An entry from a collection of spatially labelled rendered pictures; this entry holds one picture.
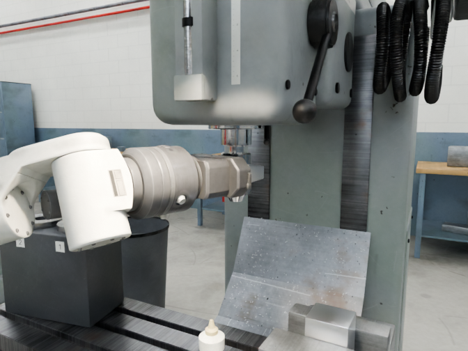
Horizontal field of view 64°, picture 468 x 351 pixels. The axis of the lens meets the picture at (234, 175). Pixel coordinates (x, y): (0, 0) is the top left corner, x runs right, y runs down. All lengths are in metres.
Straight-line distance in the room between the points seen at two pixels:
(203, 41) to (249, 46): 0.05
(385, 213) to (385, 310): 0.23
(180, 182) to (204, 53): 0.15
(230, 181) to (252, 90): 0.13
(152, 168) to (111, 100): 6.23
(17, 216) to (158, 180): 0.15
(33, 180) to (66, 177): 0.06
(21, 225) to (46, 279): 0.42
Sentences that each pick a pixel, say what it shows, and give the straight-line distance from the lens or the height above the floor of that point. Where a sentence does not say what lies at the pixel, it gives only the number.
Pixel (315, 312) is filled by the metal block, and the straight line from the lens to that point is 0.59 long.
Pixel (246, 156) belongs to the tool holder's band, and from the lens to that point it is 0.56.
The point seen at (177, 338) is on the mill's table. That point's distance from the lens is 0.78.
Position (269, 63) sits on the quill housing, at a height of 1.38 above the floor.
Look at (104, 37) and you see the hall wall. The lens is 6.85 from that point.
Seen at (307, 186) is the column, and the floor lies 1.16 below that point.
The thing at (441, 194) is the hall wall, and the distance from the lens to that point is 4.77.
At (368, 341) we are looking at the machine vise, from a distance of 0.62.
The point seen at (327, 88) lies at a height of 1.37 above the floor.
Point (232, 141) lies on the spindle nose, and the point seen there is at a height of 1.29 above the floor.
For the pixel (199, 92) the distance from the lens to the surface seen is 0.45.
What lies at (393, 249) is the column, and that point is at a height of 1.03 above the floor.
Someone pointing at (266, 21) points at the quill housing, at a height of 1.43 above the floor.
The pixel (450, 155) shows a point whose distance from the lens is 4.22.
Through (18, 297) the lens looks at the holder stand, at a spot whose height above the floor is 0.95.
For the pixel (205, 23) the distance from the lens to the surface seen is 0.47.
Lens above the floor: 1.31
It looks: 8 degrees down
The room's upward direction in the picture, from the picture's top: straight up
